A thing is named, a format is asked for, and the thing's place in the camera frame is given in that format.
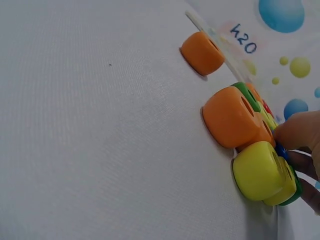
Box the orange plastic bead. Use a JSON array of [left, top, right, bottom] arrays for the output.
[[179, 31, 225, 77]]

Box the blue plastic bead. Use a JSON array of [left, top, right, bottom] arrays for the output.
[[274, 142, 290, 162]]

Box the pile of coloured plastic beads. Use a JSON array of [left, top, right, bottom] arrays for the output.
[[201, 81, 303, 207]]

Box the person's right hand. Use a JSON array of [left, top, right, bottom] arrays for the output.
[[273, 109, 320, 216]]

